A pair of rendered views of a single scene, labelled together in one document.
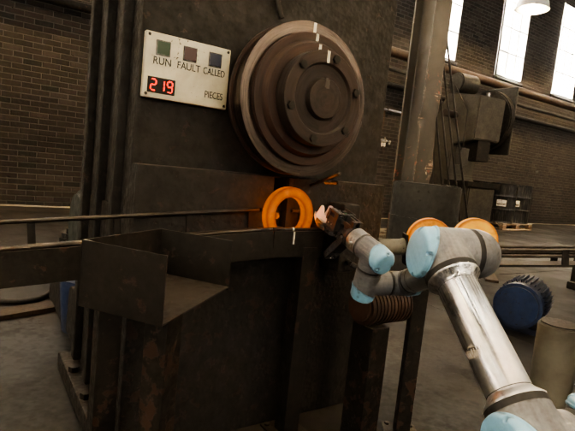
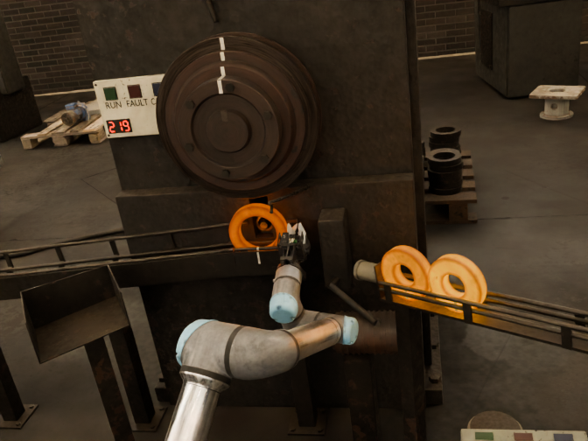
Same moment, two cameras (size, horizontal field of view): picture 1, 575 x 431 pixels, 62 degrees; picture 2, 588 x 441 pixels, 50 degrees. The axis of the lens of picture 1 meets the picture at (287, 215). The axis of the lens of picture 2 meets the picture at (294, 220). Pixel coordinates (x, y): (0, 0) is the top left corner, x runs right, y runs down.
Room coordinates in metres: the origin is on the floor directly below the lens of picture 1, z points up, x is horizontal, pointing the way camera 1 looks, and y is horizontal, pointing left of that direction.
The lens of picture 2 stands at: (0.42, -1.39, 1.58)
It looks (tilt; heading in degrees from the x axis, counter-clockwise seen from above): 24 degrees down; 47
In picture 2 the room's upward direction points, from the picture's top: 8 degrees counter-clockwise
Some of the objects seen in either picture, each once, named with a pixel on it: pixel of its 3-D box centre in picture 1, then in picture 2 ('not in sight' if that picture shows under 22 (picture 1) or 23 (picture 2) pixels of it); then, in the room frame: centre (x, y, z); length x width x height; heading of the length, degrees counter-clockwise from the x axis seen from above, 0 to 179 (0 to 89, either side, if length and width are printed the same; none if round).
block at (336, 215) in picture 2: (340, 236); (336, 248); (1.69, -0.19, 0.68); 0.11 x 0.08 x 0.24; 34
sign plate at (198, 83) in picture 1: (187, 72); (139, 106); (1.45, 0.34, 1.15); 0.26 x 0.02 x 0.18; 124
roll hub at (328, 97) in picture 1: (320, 99); (229, 129); (1.47, -0.06, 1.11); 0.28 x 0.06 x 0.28; 124
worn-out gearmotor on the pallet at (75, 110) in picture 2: not in sight; (80, 111); (3.24, 4.45, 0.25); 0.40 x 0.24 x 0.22; 34
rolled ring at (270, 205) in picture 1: (287, 215); (258, 231); (1.55, 0.00, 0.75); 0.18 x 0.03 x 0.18; 125
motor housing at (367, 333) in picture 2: (375, 360); (374, 386); (1.62, -0.36, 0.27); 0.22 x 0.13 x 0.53; 124
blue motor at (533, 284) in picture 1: (524, 302); not in sight; (3.16, -1.63, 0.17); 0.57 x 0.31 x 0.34; 144
